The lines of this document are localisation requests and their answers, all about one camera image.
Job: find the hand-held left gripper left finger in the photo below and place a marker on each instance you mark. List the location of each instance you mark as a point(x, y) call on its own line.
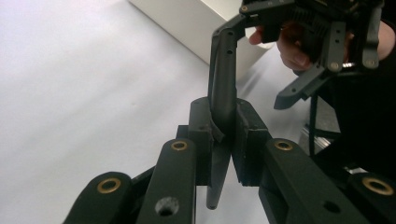
point(200, 140)

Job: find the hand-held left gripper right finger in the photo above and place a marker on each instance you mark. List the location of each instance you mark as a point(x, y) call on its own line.
point(250, 146)

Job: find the white plastic bin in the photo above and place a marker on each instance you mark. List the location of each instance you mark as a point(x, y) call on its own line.
point(186, 21)

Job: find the white board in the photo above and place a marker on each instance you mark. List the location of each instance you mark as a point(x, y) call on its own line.
point(77, 93)

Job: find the metal floor rail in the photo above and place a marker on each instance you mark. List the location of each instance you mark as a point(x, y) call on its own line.
point(317, 141)

